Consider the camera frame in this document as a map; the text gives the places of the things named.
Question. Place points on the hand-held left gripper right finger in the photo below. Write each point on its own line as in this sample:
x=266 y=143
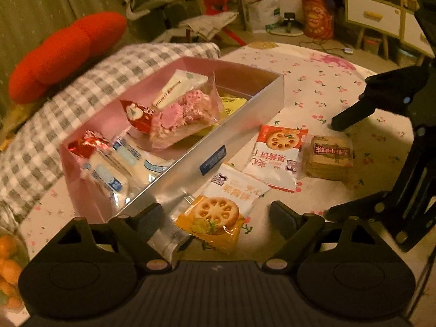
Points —
x=282 y=214

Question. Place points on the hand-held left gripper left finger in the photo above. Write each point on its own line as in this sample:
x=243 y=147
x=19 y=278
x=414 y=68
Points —
x=151 y=219

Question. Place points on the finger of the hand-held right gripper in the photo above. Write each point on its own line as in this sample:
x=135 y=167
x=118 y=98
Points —
x=357 y=209
x=351 y=114

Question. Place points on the white blue bread packet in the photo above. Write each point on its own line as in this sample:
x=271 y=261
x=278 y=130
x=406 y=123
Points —
x=105 y=180
x=126 y=153
x=153 y=168

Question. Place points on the orange cookie packet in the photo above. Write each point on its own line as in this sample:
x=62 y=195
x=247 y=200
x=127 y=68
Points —
x=214 y=211

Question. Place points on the pink and silver box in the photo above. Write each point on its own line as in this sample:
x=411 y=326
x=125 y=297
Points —
x=238 y=126

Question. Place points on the red apple print snack packet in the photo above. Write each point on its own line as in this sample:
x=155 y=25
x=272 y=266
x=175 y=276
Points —
x=138 y=114

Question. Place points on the pink cake packet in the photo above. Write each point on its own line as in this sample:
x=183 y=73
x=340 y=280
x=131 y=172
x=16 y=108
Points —
x=184 y=115

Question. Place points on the yellow snack packet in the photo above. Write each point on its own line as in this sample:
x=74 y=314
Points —
x=231 y=105

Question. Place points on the white snack packet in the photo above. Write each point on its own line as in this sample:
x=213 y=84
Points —
x=177 y=85

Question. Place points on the clear plastic packet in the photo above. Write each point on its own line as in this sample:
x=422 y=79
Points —
x=168 y=242

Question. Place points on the cherry print tablecloth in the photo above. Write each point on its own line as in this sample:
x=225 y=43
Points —
x=323 y=85

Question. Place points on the clear cracker stack packet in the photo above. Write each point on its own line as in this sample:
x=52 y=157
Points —
x=328 y=158

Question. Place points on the wooden shelf cabinet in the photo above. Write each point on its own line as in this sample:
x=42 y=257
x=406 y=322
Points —
x=374 y=10

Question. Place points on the red and white cookie packet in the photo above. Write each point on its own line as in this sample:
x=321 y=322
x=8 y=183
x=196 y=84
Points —
x=276 y=153

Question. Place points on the white power strip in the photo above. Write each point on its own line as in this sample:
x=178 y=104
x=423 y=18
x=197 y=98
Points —
x=349 y=51

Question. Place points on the small red candy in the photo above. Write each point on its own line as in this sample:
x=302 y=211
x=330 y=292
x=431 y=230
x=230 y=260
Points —
x=87 y=143

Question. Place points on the red printed bag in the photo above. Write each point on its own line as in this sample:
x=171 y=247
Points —
x=316 y=17

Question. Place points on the round floor scale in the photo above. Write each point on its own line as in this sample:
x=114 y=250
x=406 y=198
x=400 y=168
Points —
x=286 y=29

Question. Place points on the white and red bag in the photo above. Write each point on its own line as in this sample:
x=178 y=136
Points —
x=262 y=6

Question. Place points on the grey checked pillow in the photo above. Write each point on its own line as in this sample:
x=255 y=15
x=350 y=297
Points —
x=85 y=92

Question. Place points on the pile of kumquats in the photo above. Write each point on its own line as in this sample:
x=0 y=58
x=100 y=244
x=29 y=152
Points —
x=10 y=272

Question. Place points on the folded beige cloth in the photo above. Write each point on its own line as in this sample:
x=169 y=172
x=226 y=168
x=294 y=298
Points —
x=211 y=25

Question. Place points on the red pumpkin cushion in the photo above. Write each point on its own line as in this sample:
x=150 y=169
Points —
x=68 y=51

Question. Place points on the white office chair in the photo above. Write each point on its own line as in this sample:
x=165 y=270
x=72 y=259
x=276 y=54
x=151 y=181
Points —
x=153 y=0

